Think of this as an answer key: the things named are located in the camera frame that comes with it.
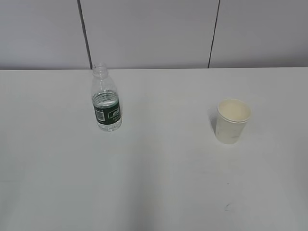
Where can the clear water bottle green label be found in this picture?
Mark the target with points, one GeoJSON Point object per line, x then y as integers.
{"type": "Point", "coordinates": [105, 99]}

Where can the white paper cup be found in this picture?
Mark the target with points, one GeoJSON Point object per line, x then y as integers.
{"type": "Point", "coordinates": [232, 116]}

